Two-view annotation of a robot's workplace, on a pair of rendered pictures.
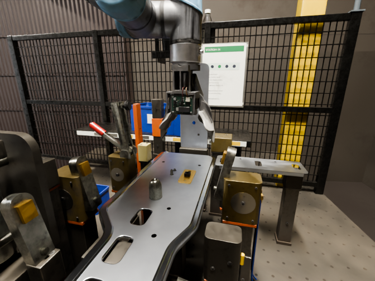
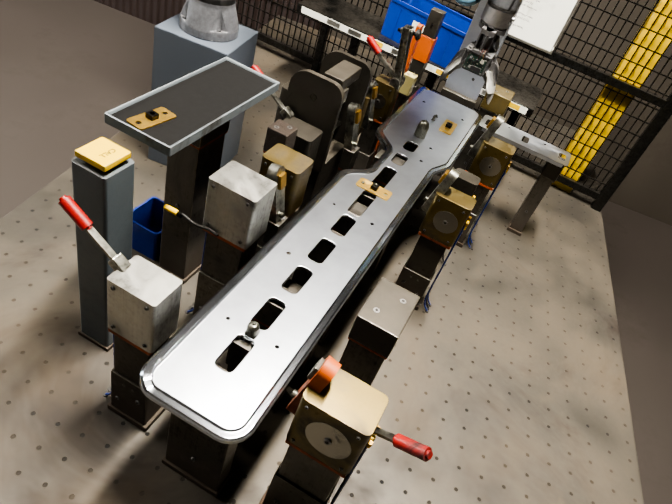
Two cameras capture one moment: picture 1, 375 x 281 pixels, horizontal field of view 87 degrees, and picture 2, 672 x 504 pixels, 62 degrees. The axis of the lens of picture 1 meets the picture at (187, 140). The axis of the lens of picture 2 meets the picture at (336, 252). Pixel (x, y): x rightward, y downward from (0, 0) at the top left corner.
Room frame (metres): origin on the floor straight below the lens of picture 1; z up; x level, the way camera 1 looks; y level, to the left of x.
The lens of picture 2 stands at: (-0.99, 0.21, 1.72)
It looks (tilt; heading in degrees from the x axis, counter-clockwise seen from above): 40 degrees down; 359
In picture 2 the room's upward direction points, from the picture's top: 20 degrees clockwise
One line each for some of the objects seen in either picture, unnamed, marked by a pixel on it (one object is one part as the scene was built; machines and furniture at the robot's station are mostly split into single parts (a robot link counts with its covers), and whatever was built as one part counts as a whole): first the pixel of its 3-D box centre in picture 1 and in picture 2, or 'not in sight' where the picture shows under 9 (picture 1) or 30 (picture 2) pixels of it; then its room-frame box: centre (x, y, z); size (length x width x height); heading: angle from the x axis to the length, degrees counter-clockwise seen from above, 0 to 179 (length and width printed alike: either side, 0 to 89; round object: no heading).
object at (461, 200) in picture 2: not in sight; (434, 253); (0.11, -0.04, 0.87); 0.12 x 0.07 x 0.35; 76
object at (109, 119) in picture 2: not in sight; (201, 100); (-0.04, 0.54, 1.16); 0.37 x 0.14 x 0.02; 166
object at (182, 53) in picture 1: (186, 56); (498, 17); (0.52, 0.00, 1.33); 0.08 x 0.08 x 0.05
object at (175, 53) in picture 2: not in sight; (201, 97); (0.41, 0.70, 0.90); 0.20 x 0.20 x 0.40; 85
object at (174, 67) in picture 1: (184, 90); (482, 48); (0.51, 0.01, 1.25); 0.09 x 0.08 x 0.12; 166
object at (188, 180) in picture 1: (187, 174); (448, 125); (0.54, 0.00, 1.01); 0.08 x 0.04 x 0.01; 166
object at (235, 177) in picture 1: (243, 235); (477, 196); (0.45, -0.15, 0.87); 0.12 x 0.07 x 0.35; 76
